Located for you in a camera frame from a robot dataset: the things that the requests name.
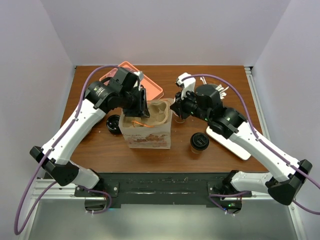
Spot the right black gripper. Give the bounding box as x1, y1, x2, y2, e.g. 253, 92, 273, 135
170, 87, 211, 122

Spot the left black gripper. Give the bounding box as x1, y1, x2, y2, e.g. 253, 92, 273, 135
119, 87, 150, 118

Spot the tan cardboard cup carrier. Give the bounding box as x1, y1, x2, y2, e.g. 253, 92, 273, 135
120, 99, 171, 128

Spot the cream bear paper bag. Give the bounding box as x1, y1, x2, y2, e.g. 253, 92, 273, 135
119, 98, 174, 149

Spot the black plastic cup lid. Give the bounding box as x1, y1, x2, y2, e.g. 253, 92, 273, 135
190, 132, 210, 149

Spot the brown paper coffee cup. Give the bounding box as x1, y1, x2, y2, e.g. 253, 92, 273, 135
190, 146, 206, 154

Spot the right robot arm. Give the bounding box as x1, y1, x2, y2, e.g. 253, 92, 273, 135
170, 83, 312, 206

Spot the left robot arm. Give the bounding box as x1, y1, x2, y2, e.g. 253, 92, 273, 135
30, 67, 150, 196

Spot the stack of paper cups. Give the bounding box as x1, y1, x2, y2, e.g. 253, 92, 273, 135
174, 112, 186, 124

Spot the salmon pink tray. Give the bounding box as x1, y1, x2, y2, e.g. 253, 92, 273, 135
99, 61, 164, 101

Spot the stack of black lids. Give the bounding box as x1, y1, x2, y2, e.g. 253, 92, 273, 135
106, 114, 121, 135

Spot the grey straw holder cup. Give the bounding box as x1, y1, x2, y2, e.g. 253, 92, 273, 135
209, 83, 221, 89

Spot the white rectangular tray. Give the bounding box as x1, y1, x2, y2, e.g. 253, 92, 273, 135
205, 126, 251, 161

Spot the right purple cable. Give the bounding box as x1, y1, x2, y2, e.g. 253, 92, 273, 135
181, 73, 320, 215

